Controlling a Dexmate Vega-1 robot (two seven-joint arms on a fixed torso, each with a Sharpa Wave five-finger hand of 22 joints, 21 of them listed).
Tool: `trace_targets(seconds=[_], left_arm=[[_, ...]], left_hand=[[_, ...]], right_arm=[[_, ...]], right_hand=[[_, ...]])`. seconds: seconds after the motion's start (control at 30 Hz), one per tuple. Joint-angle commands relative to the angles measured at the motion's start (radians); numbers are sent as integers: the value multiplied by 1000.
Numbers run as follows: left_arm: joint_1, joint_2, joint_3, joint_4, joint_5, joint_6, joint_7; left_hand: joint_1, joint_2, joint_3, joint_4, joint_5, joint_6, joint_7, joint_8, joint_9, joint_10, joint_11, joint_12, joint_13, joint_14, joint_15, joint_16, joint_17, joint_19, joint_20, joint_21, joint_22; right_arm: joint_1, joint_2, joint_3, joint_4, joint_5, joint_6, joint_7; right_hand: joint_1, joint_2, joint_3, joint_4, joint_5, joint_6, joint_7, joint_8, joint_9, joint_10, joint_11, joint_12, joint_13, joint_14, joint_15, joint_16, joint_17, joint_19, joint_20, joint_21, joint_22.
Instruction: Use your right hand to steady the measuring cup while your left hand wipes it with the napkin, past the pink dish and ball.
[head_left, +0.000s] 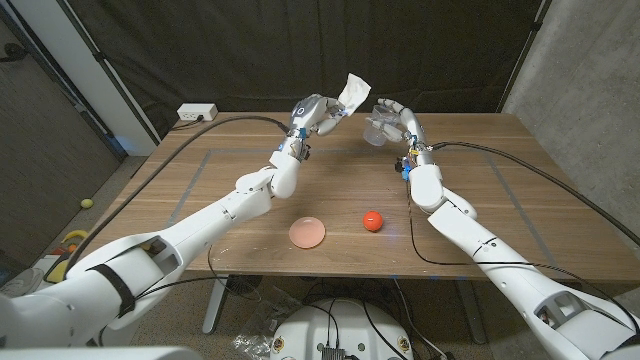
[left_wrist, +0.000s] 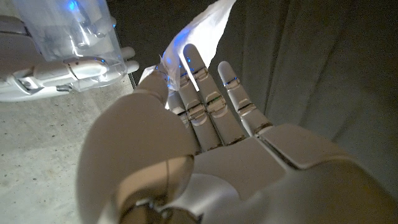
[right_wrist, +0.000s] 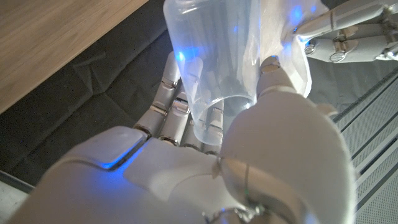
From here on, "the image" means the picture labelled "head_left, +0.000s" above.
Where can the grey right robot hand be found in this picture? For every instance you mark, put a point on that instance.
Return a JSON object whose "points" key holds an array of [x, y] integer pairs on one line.
{"points": [[414, 130]]}

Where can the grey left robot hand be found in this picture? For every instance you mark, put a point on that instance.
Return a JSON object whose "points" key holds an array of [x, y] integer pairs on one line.
{"points": [[310, 112]]}

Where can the clear plastic measuring cup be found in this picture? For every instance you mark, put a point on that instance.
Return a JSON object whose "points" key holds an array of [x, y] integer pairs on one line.
{"points": [[376, 135]]}

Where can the white paper napkin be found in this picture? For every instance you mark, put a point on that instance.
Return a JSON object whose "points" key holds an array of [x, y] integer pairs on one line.
{"points": [[356, 90]]}

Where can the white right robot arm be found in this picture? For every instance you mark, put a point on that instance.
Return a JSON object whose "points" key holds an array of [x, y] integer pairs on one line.
{"points": [[465, 230]]}

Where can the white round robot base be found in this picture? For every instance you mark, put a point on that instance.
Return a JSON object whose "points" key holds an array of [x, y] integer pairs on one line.
{"points": [[345, 325]]}

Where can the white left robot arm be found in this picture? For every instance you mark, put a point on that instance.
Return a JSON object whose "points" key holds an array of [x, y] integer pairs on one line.
{"points": [[210, 220]]}

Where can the orange-red ball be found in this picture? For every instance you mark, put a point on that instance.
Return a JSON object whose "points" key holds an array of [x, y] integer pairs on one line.
{"points": [[373, 221]]}

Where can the pink round dish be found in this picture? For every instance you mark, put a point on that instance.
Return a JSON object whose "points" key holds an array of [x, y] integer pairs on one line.
{"points": [[306, 232]]}

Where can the yellow-green tennis ball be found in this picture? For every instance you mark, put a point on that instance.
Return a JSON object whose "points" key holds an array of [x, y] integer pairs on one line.
{"points": [[87, 203]]}

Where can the grey tape outline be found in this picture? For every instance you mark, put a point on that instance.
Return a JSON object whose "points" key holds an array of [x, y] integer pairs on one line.
{"points": [[325, 150]]}

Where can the black backdrop curtain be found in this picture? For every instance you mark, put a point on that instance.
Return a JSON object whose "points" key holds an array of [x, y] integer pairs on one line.
{"points": [[250, 50]]}

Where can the white power strip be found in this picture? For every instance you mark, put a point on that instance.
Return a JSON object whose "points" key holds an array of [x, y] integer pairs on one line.
{"points": [[197, 111]]}

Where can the black backdrop stand pole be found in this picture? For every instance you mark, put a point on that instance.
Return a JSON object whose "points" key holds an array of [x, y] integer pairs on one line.
{"points": [[100, 57], [535, 25]]}

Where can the black ribbed round object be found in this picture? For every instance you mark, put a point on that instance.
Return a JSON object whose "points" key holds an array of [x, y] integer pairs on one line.
{"points": [[244, 285]]}

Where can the grey table leg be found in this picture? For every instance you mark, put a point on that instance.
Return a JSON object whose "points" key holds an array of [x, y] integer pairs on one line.
{"points": [[470, 310]]}

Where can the white table leg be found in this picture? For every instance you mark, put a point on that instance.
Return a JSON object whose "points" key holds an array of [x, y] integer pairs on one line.
{"points": [[216, 302]]}

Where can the clear plastic bag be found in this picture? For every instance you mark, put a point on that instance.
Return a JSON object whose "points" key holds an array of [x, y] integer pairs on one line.
{"points": [[260, 320]]}

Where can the grey heatsink box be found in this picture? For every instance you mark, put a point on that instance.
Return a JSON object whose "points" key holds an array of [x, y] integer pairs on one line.
{"points": [[333, 354]]}

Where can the white pillar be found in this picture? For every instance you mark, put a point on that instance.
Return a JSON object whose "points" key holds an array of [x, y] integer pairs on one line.
{"points": [[75, 60]]}

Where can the yellow arched floor item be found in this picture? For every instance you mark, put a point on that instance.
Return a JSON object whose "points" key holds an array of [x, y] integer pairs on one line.
{"points": [[75, 233]]}

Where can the yellow and black floor item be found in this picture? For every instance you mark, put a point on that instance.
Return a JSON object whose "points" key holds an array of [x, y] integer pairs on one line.
{"points": [[57, 272]]}

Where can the white robot torso edge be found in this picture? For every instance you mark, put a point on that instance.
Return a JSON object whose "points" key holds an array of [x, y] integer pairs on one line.
{"points": [[100, 354]]}

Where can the grey sneaker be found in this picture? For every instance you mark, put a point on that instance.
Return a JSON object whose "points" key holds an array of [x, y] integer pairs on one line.
{"points": [[20, 285]]}

